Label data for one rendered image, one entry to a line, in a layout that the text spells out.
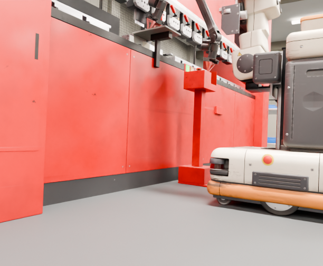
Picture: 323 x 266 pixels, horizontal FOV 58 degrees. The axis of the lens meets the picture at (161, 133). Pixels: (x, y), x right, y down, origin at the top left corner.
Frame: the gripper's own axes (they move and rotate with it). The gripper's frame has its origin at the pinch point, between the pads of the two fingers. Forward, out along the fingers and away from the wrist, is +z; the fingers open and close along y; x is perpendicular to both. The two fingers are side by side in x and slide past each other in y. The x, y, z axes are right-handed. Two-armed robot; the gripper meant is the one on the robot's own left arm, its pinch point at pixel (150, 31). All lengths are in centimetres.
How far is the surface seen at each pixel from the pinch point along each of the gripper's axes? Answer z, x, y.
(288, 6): -198, -151, -572
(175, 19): -17.0, -16.8, -39.7
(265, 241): 47, 130, 55
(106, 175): 79, 46, 39
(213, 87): 16, 40, -38
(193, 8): -35, -27, -69
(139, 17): -5.2, -14.0, 0.2
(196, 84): 18.9, 35.3, -23.2
